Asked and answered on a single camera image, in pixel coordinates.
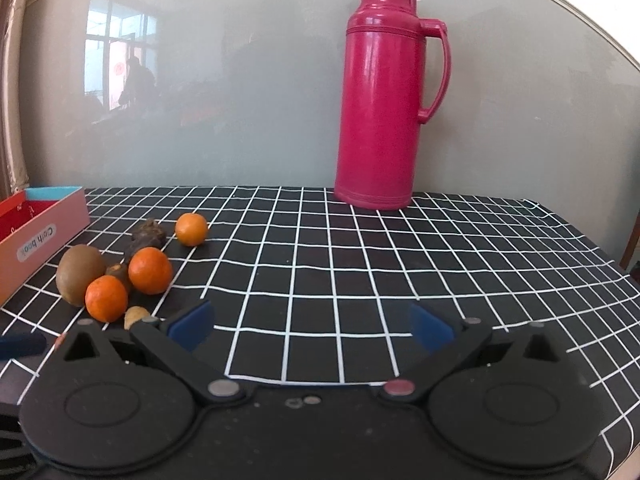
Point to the dark wrinkled passion fruit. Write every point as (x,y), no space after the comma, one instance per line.
(148,234)

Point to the small orange mandarin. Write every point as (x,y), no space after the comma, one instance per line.
(191,229)

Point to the small tan longan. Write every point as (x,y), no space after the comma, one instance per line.
(133,315)

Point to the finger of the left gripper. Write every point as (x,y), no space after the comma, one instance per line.
(21,345)

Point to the beige lace curtain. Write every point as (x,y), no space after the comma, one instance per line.
(14,175)

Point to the colourful cardboard box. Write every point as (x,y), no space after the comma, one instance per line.
(35,224)

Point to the large orange mandarin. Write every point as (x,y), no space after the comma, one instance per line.
(150,271)

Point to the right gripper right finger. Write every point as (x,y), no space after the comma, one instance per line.
(450,343)

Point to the small brown chestnut fruit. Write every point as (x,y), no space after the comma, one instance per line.
(120,271)

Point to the black white grid tablecloth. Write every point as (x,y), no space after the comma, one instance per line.
(311,300)

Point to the pink thermos flask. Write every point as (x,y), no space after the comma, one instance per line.
(382,102)

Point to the brown kiwi fruit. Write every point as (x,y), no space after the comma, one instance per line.
(78,268)

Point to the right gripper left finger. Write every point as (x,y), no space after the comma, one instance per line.
(170,344)

